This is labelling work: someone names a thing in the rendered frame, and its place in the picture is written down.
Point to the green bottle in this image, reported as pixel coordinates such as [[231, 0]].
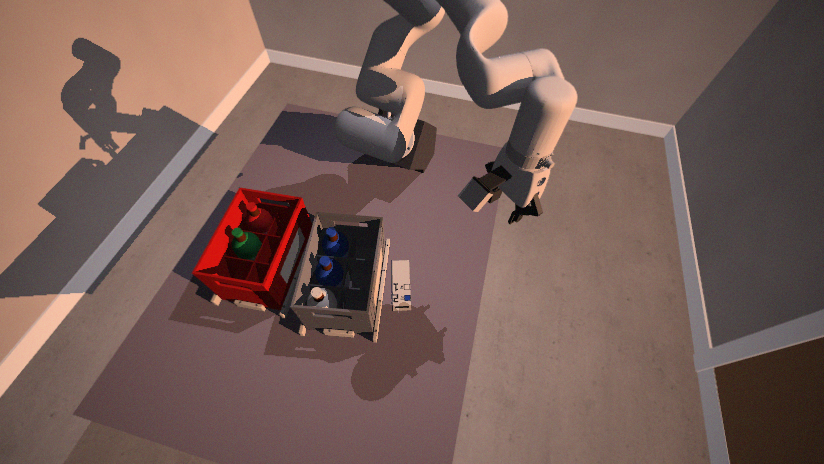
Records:
[[245, 246]]

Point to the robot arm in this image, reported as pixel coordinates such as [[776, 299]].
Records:
[[546, 107]]

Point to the white paper strip with printed marks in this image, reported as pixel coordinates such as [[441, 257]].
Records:
[[401, 285]]

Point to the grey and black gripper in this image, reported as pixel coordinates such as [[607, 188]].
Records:
[[524, 187]]

